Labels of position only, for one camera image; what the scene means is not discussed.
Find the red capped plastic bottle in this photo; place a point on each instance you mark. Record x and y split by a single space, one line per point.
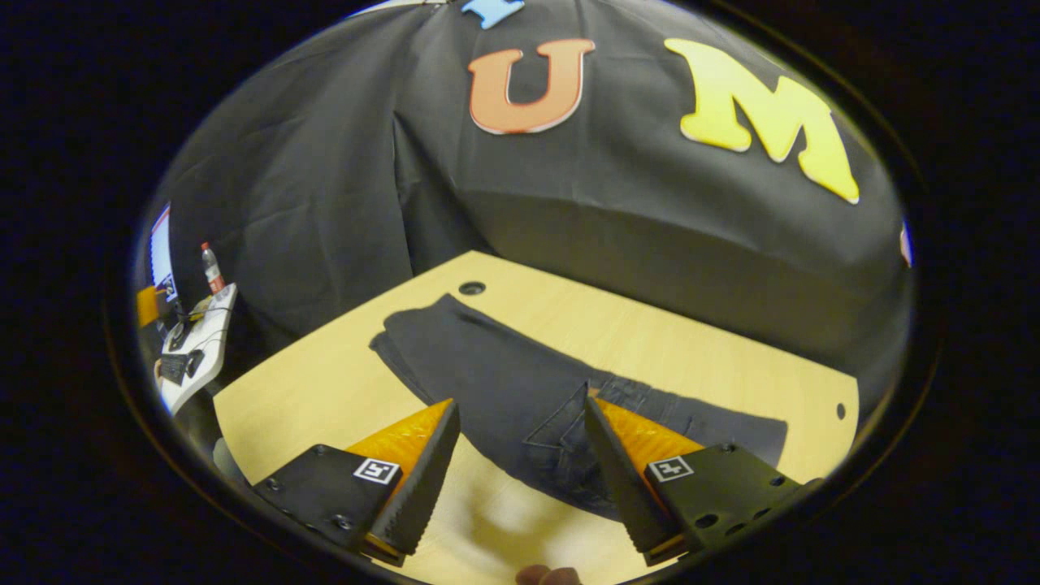
213 270

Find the black backdrop cloth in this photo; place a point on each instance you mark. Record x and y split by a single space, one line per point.
650 244

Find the dark grey jeans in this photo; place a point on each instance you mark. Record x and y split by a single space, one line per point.
504 382

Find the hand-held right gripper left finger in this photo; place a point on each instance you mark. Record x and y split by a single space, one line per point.
422 487

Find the computer monitor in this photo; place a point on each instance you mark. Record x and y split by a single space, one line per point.
162 256

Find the white side desk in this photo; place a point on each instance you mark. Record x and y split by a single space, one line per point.
213 333

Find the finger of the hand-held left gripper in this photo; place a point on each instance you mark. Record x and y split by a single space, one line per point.
147 306

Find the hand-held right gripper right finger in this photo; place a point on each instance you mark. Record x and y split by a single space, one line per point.
626 487

